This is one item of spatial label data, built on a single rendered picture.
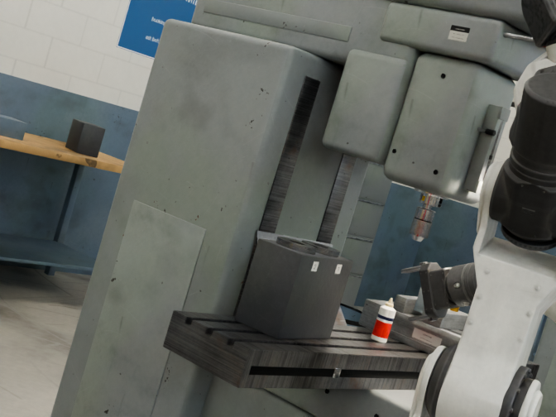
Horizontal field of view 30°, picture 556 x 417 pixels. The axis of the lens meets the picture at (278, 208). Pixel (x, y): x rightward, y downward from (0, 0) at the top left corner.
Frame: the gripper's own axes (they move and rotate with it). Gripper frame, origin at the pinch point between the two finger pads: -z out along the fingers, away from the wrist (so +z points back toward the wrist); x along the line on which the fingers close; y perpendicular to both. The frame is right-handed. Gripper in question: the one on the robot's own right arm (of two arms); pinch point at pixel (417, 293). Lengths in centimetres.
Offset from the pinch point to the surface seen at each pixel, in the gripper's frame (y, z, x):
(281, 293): 27.9, -14.3, 3.1
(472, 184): -20.5, 5.0, 24.0
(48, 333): -122, -326, 20
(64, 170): -213, -426, 133
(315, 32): -13, -30, 71
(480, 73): -17, 14, 48
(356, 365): 9.0, -12.7, -13.8
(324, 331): 10.5, -19.2, -5.5
